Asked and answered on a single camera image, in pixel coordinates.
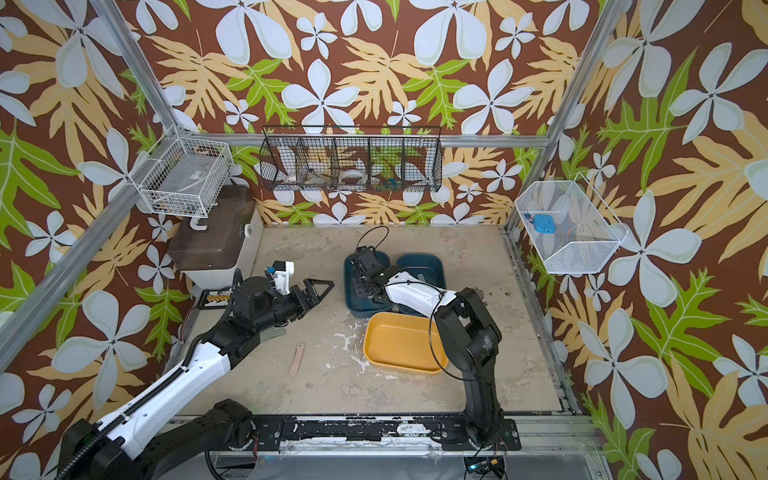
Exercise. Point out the white wire basket left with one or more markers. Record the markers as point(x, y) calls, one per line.
point(182, 175)

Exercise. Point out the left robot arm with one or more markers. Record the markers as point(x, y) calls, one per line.
point(129, 443)

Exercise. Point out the right teal storage box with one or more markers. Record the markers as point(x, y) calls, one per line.
point(424, 267)

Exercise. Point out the brown lidded white container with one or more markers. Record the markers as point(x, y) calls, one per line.
point(209, 251)

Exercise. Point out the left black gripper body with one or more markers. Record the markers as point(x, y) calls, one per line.
point(282, 309)

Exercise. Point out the small electronics board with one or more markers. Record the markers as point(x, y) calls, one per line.
point(484, 468)

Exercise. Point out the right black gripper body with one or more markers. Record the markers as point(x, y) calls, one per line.
point(363, 286)

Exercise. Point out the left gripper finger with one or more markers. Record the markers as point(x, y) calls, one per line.
point(317, 287)
point(304, 303)

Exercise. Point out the left teal storage box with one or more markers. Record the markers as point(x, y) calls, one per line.
point(359, 307)

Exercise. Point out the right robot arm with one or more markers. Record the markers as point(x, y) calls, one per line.
point(469, 335)

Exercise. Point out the blue object in basket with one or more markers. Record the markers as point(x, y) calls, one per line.
point(544, 224)

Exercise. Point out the black wire basket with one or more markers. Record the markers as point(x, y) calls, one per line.
point(351, 158)

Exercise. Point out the teal storage box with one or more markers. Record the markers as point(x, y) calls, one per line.
point(424, 267)
point(359, 307)

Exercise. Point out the yellow storage box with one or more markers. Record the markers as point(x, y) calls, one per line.
point(404, 342)

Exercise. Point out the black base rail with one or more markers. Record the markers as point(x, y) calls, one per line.
point(442, 432)

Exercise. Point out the white wire basket right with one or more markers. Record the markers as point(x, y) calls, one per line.
point(588, 232)

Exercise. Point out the white wire basket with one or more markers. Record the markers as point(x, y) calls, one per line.
point(182, 175)
point(588, 232)

